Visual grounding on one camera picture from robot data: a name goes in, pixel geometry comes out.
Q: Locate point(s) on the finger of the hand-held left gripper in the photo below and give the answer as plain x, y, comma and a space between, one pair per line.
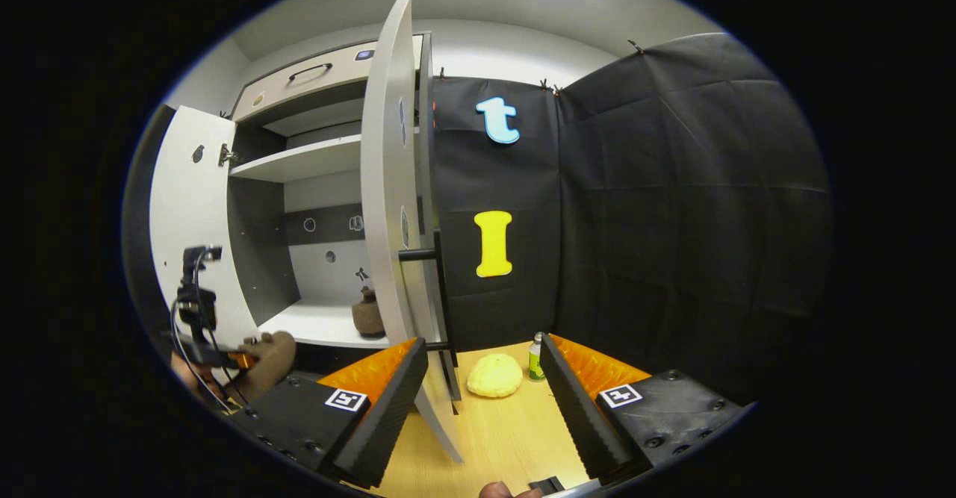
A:
243, 360

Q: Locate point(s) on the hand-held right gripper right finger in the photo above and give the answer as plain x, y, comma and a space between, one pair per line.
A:
575, 416

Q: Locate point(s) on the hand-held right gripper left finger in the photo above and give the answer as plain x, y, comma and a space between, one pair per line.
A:
388, 408

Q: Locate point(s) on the brown shoe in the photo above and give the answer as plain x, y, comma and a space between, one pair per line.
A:
265, 363
367, 317

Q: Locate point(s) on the white shoe cabinet door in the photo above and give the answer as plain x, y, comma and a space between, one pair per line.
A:
190, 214
388, 207

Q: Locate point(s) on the white shoe cabinet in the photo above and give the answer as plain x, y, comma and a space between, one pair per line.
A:
328, 281

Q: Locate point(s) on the white cabinet shelf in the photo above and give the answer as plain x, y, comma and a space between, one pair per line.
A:
306, 160
321, 322

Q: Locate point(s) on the white cabinet drawer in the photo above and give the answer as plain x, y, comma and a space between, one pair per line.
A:
328, 76

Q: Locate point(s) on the green bottle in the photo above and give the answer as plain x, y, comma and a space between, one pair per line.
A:
536, 360

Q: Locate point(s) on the yellow round soft object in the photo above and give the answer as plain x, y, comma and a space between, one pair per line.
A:
494, 375

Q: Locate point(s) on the black backdrop cloth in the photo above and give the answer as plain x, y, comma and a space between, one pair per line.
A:
672, 222

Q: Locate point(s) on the small black clip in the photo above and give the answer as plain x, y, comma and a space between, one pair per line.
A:
549, 86
635, 46

